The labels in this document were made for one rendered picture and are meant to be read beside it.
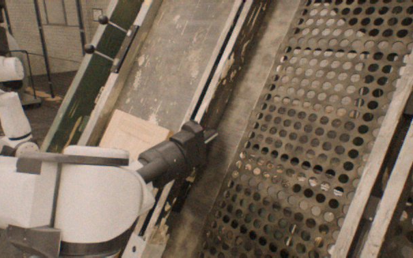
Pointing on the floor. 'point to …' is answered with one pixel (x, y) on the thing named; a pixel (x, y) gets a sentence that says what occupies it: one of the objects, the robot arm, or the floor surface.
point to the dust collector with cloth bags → (19, 86)
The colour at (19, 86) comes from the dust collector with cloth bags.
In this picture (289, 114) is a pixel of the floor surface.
